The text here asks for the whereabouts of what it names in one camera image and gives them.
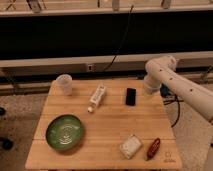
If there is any black cable by table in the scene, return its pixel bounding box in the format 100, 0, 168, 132
163, 94, 181, 128

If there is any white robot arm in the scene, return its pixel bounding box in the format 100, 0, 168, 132
143, 55, 213, 125

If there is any white wall outlet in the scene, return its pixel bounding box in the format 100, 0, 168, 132
88, 65, 93, 72

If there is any black wheel on floor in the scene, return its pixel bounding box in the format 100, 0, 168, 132
0, 137, 14, 150

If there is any white sponge block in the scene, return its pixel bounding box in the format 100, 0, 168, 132
119, 134, 142, 159

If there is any black eraser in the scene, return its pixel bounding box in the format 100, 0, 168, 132
126, 88, 136, 106

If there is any red brown pocket tool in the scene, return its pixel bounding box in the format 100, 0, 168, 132
146, 138, 161, 160

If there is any black hanging cable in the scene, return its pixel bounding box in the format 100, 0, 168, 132
101, 4, 135, 73

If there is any white tube bottle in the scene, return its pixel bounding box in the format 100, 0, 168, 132
87, 84, 106, 113

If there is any clear plastic cup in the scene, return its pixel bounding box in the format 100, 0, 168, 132
56, 74, 72, 96

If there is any green bowl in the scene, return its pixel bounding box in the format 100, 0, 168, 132
45, 114, 84, 151

